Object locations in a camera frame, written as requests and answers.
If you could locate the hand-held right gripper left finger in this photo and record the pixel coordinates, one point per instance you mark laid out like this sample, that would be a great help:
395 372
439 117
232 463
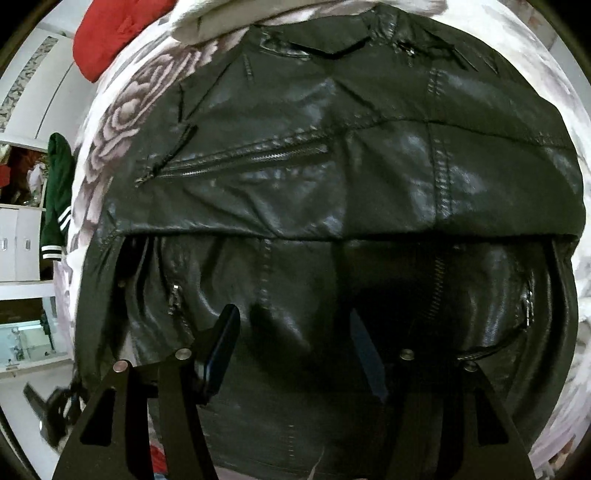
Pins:
220 355

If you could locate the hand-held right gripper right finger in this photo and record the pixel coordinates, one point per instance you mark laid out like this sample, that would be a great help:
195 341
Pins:
369 364

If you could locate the black leather jacket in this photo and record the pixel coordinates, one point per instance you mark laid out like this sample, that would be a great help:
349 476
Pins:
323 184

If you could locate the glass panel furniture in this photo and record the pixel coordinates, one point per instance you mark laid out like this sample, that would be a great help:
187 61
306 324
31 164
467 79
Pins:
27 341

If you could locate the white wardrobe drawer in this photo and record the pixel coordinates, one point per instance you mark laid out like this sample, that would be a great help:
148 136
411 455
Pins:
7 258
30 258

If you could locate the green jacket with white stripes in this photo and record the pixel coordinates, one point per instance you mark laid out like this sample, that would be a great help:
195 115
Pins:
57 184

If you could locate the bed with floral blanket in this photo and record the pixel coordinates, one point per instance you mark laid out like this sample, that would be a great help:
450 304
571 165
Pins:
124 115

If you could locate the white sliding-door wardrobe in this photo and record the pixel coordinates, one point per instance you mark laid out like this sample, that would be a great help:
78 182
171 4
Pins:
41 92

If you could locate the white folded garment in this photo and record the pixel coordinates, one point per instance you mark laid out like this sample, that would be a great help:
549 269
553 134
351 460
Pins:
207 27

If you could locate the red quilt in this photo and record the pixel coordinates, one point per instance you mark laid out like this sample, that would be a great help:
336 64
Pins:
106 41

